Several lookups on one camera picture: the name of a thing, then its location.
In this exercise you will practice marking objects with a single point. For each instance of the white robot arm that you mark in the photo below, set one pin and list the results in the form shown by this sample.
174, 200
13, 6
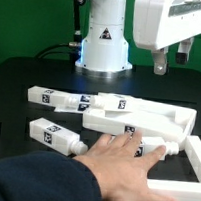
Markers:
104, 51

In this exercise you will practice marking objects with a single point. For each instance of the white front fence bar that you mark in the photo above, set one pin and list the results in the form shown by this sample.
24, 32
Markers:
179, 190

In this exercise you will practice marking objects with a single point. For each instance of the white desk top tray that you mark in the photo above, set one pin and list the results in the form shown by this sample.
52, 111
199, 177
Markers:
171, 122

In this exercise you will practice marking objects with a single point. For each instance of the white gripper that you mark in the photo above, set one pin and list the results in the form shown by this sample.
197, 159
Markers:
160, 23

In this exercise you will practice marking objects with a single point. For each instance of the white right fence bar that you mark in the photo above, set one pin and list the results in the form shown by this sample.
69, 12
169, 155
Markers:
193, 152

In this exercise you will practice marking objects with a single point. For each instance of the person's bare hand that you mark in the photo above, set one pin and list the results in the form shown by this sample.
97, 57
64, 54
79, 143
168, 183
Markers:
120, 175

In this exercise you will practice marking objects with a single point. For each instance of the white fence bar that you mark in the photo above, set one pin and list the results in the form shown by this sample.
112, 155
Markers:
179, 190
193, 152

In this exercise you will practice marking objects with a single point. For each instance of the paper sheet with markers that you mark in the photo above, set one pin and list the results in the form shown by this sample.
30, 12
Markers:
73, 103

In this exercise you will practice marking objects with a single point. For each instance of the dark blue sleeved forearm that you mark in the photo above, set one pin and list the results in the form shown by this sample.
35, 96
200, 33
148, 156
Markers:
45, 176

